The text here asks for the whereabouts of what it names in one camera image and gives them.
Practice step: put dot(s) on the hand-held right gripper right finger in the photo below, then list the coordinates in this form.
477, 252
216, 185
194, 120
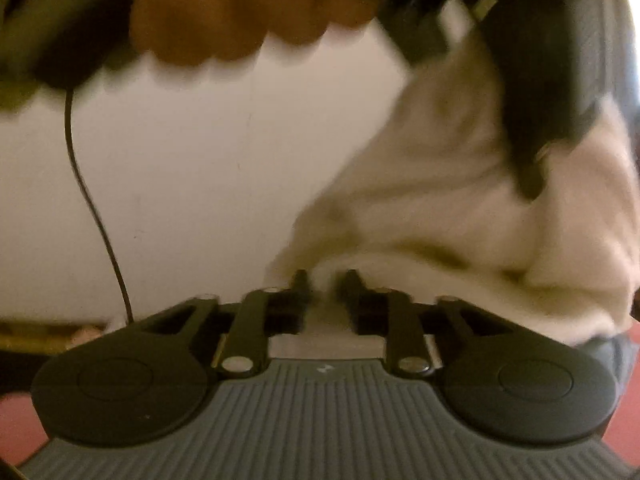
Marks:
353, 280

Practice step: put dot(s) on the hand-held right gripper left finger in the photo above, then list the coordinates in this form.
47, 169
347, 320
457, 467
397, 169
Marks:
301, 280

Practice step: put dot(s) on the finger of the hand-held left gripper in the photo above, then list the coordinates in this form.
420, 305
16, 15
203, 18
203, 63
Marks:
530, 170

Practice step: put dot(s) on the cream sweater with deer print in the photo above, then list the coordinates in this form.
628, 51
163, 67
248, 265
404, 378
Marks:
450, 220

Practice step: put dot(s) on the person's left hand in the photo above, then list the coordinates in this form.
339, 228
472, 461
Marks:
240, 5

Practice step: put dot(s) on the dark cloth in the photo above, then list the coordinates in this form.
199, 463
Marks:
612, 360

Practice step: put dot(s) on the wooden furniture edge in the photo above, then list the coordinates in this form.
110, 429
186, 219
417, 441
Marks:
45, 337

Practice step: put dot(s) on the pink floral blanket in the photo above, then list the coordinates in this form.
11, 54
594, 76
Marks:
17, 425

